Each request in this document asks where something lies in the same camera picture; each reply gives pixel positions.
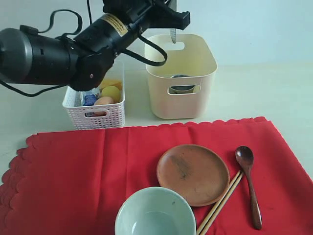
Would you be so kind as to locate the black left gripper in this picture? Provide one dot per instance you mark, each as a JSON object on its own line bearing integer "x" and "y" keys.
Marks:
{"x": 132, "y": 15}

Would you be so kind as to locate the steel table knife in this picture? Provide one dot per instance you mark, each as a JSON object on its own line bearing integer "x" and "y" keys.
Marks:
{"x": 173, "y": 35}

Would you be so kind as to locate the stainless steel cup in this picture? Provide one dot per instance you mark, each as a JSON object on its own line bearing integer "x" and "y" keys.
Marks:
{"x": 183, "y": 89}

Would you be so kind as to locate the yellow cheese wedge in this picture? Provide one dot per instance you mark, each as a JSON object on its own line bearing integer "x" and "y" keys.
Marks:
{"x": 111, "y": 82}

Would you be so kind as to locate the yellow lemon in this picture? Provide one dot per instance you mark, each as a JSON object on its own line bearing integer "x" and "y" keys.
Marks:
{"x": 112, "y": 92}

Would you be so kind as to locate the brown egg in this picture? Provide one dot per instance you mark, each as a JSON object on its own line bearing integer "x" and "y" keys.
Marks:
{"x": 106, "y": 100}

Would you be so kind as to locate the blue white milk carton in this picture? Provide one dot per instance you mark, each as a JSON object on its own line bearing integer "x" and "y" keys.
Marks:
{"x": 88, "y": 98}

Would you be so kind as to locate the dark wooden spoon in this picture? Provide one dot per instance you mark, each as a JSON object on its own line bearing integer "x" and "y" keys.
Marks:
{"x": 245, "y": 158}

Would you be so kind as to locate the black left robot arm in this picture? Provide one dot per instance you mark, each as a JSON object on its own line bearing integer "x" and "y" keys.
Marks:
{"x": 81, "y": 59}

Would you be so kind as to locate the cream plastic bin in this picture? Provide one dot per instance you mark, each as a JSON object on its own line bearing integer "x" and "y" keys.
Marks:
{"x": 192, "y": 56}

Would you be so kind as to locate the white perforated plastic basket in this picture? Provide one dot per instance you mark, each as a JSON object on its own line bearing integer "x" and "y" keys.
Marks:
{"x": 99, "y": 116}

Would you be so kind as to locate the brown wooden plate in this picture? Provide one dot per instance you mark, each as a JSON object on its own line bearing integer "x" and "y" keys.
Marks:
{"x": 195, "y": 172}

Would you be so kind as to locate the red scalloped table cloth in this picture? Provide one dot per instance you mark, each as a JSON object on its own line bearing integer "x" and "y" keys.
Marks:
{"x": 74, "y": 182}

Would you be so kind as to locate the pale green ceramic bowl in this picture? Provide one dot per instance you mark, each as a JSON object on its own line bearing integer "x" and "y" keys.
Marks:
{"x": 155, "y": 211}

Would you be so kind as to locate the left bamboo chopstick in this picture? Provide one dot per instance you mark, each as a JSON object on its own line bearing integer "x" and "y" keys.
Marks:
{"x": 217, "y": 205}

